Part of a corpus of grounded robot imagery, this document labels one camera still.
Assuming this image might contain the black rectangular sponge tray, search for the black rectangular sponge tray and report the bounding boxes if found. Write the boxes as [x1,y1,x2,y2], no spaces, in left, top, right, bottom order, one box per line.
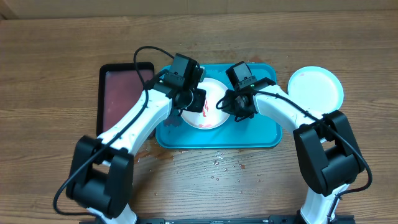
[96,62,154,135]

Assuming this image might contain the white plate with sauce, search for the white plate with sauce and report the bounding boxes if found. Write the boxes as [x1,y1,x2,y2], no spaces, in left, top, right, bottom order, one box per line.
[182,78,229,129]

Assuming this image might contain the teal plastic tray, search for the teal plastic tray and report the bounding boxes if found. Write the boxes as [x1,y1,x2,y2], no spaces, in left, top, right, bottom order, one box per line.
[155,63,282,149]

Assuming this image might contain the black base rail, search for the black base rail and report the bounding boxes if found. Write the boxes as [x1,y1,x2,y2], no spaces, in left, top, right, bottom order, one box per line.
[79,215,356,224]

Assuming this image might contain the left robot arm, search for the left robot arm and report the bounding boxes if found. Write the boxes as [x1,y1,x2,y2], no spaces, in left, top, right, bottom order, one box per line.
[60,89,206,223]

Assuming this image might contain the light blue plate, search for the light blue plate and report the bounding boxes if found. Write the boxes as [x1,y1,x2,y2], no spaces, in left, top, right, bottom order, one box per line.
[287,66,345,113]

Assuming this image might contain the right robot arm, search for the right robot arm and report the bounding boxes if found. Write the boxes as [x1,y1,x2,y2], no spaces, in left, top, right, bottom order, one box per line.
[216,84,373,223]

